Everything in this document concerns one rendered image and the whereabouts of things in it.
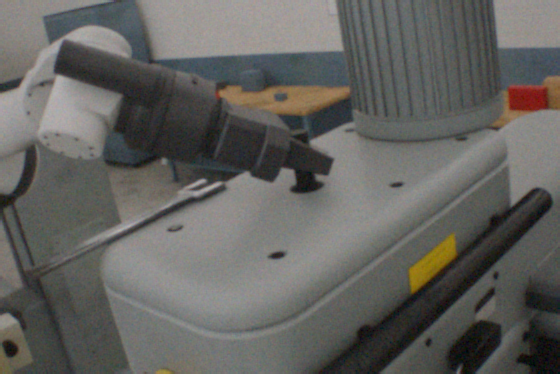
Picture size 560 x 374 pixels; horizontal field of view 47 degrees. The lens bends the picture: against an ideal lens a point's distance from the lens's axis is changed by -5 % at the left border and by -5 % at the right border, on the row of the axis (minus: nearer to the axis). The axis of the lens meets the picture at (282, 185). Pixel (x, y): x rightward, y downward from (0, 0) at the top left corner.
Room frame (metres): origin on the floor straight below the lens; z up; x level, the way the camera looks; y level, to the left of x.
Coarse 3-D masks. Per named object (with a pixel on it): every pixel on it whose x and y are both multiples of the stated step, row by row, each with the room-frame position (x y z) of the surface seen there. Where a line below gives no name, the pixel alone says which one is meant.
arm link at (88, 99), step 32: (64, 64) 0.59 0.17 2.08; (96, 64) 0.59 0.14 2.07; (128, 64) 0.60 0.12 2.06; (64, 96) 0.61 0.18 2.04; (96, 96) 0.61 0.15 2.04; (128, 96) 0.60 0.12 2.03; (160, 96) 0.62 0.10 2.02; (64, 128) 0.59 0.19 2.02; (96, 128) 0.60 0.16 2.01; (128, 128) 0.62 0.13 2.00; (160, 128) 0.61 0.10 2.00
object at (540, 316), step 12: (540, 312) 0.88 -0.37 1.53; (528, 324) 0.87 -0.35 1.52; (540, 324) 0.86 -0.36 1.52; (552, 324) 0.85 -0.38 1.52; (540, 336) 0.86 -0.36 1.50; (552, 336) 0.84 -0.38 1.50; (540, 348) 0.85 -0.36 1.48; (552, 348) 0.84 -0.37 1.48; (552, 360) 0.84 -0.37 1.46; (540, 372) 0.85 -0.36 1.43
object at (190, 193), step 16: (192, 192) 0.70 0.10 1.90; (208, 192) 0.70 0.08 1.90; (160, 208) 0.67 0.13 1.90; (176, 208) 0.68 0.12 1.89; (128, 224) 0.64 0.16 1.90; (144, 224) 0.65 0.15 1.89; (96, 240) 0.61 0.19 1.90; (112, 240) 0.62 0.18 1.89; (64, 256) 0.58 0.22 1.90; (80, 256) 0.59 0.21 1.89; (32, 272) 0.56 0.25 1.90; (48, 272) 0.56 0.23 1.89
